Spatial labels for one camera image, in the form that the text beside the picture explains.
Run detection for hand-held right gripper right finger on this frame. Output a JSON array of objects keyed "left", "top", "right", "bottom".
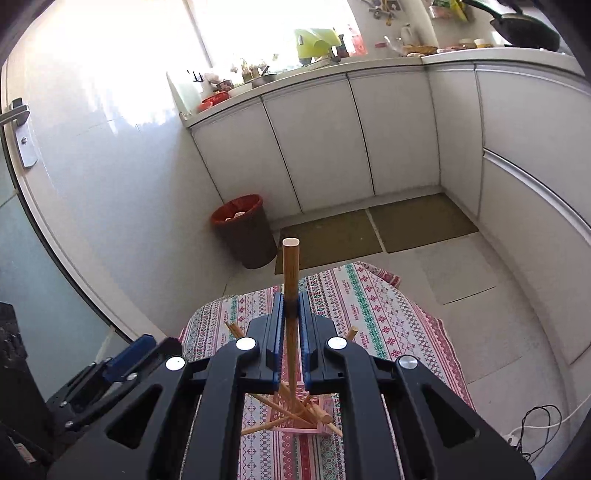
[{"left": 299, "top": 292, "right": 536, "bottom": 480}]

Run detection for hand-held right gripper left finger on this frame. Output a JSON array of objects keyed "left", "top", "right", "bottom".
[{"left": 46, "top": 292, "right": 284, "bottom": 480}]

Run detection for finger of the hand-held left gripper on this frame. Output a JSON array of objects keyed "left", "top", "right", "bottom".
[
  {"left": 65, "top": 338, "right": 184, "bottom": 428},
  {"left": 59, "top": 335, "right": 155, "bottom": 408}
]

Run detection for single wooden chopstick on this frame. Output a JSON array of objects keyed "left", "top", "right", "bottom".
[{"left": 277, "top": 237, "right": 302, "bottom": 416}]

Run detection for bunch of wooden chopsticks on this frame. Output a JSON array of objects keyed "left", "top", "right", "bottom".
[{"left": 225, "top": 322, "right": 360, "bottom": 438}]

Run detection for pink perforated utensil holder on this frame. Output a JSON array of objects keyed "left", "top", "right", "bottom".
[{"left": 272, "top": 385, "right": 338, "bottom": 437}]

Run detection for patterned red green tablecloth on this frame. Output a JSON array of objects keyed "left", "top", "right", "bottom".
[{"left": 178, "top": 261, "right": 476, "bottom": 480}]

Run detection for brown floor mat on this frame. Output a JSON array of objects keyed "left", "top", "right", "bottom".
[
  {"left": 368, "top": 193, "right": 479, "bottom": 254},
  {"left": 274, "top": 209, "right": 384, "bottom": 276}
]

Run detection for red rimmed brown trash bin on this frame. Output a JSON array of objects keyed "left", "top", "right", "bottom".
[{"left": 211, "top": 194, "right": 278, "bottom": 270}]

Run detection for dark object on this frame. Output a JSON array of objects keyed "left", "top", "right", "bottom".
[{"left": 0, "top": 302, "right": 31, "bottom": 384}]

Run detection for glass sliding door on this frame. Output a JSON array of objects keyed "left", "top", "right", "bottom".
[{"left": 0, "top": 60, "right": 181, "bottom": 402}]

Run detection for white kitchen cabinets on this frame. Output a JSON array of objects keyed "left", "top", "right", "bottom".
[{"left": 166, "top": 48, "right": 591, "bottom": 365}]

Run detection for red bowl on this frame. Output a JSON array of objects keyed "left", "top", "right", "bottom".
[{"left": 199, "top": 91, "right": 230, "bottom": 114}]

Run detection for metal bowl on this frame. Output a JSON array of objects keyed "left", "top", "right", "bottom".
[{"left": 240, "top": 74, "right": 278, "bottom": 89}]

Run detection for white cutting board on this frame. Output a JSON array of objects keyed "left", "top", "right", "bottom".
[{"left": 167, "top": 69, "right": 202, "bottom": 116}]

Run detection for green plastic item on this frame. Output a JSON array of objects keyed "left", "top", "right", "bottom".
[{"left": 294, "top": 28, "right": 342, "bottom": 65}]

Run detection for black wok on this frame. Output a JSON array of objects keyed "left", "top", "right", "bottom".
[{"left": 462, "top": 0, "right": 561, "bottom": 51}]

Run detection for silver door handle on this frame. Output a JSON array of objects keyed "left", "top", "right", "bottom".
[{"left": 0, "top": 98, "right": 38, "bottom": 168}]

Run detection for thin black charger cable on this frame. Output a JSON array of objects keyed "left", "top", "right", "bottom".
[{"left": 512, "top": 405, "right": 563, "bottom": 464}]

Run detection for thick white cable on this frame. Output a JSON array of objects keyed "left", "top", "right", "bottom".
[{"left": 524, "top": 406, "right": 583, "bottom": 433}]

